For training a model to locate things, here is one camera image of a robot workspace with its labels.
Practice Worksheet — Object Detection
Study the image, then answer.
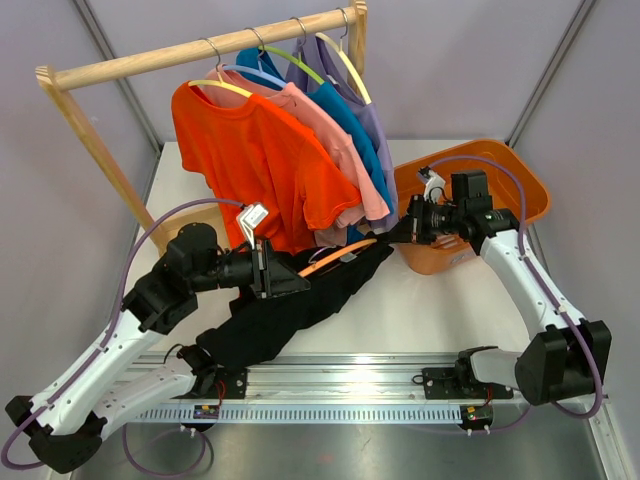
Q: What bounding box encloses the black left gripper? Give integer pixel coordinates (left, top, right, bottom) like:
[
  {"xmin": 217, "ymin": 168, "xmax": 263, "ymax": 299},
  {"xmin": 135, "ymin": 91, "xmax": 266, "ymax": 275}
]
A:
[{"xmin": 188, "ymin": 236, "xmax": 310, "ymax": 300}]

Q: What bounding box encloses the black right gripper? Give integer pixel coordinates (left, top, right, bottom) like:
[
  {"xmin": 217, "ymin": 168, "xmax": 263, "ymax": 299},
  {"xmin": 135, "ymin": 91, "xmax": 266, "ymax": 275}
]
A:
[{"xmin": 387, "ymin": 194, "xmax": 467, "ymax": 245}]

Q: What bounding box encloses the orange clothes hanger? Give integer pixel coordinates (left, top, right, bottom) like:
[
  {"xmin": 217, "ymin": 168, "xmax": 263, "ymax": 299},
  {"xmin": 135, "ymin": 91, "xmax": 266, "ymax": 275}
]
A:
[{"xmin": 298, "ymin": 238, "xmax": 377, "ymax": 278}]

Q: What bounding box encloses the black t shirt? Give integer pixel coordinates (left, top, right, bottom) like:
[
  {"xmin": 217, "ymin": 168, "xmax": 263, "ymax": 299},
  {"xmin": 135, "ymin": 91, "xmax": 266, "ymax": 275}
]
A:
[{"xmin": 196, "ymin": 233, "xmax": 394, "ymax": 370}]

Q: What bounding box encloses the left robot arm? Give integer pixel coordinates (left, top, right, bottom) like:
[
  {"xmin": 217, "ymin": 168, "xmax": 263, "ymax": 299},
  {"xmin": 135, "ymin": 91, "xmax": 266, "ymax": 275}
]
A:
[{"xmin": 5, "ymin": 223, "xmax": 310, "ymax": 474}]

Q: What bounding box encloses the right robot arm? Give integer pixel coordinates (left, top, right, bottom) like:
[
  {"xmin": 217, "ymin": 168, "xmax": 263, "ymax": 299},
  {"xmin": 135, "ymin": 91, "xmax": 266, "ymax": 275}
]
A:
[{"xmin": 384, "ymin": 167, "xmax": 612, "ymax": 417}]

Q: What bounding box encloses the orange t shirt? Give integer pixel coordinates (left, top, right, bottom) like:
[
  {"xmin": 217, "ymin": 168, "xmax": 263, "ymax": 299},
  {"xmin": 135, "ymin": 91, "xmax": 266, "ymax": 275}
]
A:
[{"xmin": 171, "ymin": 83, "xmax": 361, "ymax": 254}]

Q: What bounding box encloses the cream clothes hanger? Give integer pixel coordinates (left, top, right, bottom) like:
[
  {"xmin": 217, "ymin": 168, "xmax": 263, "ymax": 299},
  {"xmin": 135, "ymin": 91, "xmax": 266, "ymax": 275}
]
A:
[{"xmin": 315, "ymin": 7, "xmax": 372, "ymax": 105}]

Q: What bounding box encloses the pink t shirt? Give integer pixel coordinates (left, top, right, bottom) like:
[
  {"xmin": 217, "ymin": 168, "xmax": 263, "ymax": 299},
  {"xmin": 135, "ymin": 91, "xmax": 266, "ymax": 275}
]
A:
[{"xmin": 206, "ymin": 67, "xmax": 390, "ymax": 246}]

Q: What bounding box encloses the lavender t shirt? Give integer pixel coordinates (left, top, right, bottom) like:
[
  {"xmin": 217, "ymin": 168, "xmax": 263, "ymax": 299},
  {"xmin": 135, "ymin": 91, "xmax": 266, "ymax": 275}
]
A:
[{"xmin": 285, "ymin": 35, "xmax": 399, "ymax": 233}]

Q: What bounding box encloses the green clothes hanger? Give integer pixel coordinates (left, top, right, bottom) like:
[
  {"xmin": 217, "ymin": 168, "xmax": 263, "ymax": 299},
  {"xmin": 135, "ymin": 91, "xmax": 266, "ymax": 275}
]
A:
[{"xmin": 258, "ymin": 16, "xmax": 327, "ymax": 91}]

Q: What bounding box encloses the yellow clothes hanger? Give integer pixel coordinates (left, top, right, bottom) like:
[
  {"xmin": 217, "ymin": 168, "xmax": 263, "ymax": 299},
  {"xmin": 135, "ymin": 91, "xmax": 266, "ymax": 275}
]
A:
[{"xmin": 188, "ymin": 37, "xmax": 252, "ymax": 98}]

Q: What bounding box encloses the light blue clothes hanger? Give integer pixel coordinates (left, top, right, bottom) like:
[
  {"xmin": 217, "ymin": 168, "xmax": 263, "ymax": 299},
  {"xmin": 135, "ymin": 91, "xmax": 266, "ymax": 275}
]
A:
[{"xmin": 222, "ymin": 28, "xmax": 286, "ymax": 90}]

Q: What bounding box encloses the blue t shirt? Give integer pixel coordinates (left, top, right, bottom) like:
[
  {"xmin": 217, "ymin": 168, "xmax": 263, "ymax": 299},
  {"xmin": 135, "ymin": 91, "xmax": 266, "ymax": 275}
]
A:
[{"xmin": 225, "ymin": 48, "xmax": 397, "ymax": 246}]

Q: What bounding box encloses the orange plastic basket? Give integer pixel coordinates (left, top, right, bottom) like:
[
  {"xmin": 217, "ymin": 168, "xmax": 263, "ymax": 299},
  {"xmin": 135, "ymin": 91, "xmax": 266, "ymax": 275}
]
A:
[{"xmin": 390, "ymin": 138, "xmax": 551, "ymax": 275}]

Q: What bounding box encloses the wooden tray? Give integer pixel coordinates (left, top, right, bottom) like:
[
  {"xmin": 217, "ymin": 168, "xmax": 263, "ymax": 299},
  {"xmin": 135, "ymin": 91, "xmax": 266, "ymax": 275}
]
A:
[{"xmin": 154, "ymin": 204, "xmax": 232, "ymax": 251}]

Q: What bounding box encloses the wooden clothes rack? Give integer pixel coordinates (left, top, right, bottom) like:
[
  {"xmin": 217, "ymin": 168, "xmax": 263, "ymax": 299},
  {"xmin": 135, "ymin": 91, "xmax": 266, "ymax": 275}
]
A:
[{"xmin": 35, "ymin": 1, "xmax": 368, "ymax": 250}]

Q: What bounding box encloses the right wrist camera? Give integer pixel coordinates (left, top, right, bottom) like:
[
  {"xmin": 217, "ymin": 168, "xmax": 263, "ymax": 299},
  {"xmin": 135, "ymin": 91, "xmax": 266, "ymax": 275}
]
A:
[{"xmin": 417, "ymin": 166, "xmax": 446, "ymax": 203}]

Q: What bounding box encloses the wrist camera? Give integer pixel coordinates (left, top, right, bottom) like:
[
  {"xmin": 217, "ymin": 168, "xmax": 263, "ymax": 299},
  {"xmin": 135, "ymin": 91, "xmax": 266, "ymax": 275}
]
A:
[
  {"xmin": 236, "ymin": 202, "xmax": 269, "ymax": 248},
  {"xmin": 417, "ymin": 166, "xmax": 446, "ymax": 203}
]

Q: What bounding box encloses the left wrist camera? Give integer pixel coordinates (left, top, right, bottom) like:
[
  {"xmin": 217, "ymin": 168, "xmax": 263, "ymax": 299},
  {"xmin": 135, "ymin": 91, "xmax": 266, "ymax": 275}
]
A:
[{"xmin": 236, "ymin": 202, "xmax": 269, "ymax": 248}]

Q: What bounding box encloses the aluminium mounting rail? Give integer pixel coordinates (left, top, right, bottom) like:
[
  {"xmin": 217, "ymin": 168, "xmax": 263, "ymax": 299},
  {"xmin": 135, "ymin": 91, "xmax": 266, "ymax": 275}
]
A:
[{"xmin": 119, "ymin": 351, "xmax": 609, "ymax": 426}]

